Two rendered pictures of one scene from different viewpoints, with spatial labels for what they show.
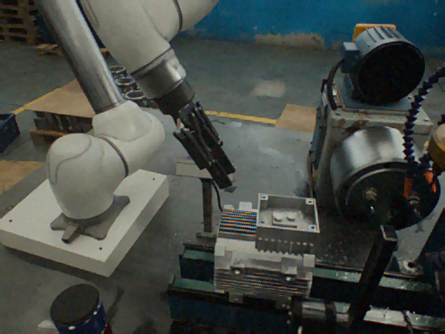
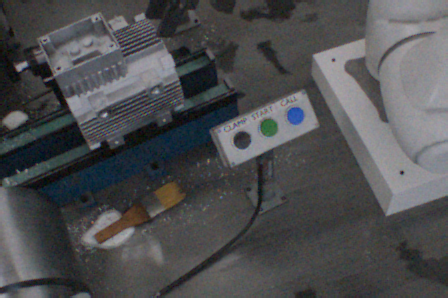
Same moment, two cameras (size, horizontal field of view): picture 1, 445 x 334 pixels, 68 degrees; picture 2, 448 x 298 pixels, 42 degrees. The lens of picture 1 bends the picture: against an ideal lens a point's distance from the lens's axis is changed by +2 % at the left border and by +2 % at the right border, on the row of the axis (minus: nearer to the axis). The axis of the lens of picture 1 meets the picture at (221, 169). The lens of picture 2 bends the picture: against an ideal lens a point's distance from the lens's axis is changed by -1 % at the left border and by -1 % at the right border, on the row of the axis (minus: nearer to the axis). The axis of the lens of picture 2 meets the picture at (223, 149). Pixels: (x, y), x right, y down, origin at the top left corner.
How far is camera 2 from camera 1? 1.30 m
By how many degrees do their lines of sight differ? 85
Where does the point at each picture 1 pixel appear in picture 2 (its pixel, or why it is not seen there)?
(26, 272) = not seen: hidden behind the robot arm
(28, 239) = not seen: hidden behind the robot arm
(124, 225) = (344, 93)
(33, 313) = (332, 16)
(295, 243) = (64, 43)
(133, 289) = (274, 81)
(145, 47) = not seen: outside the picture
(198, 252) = (212, 97)
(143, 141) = (395, 90)
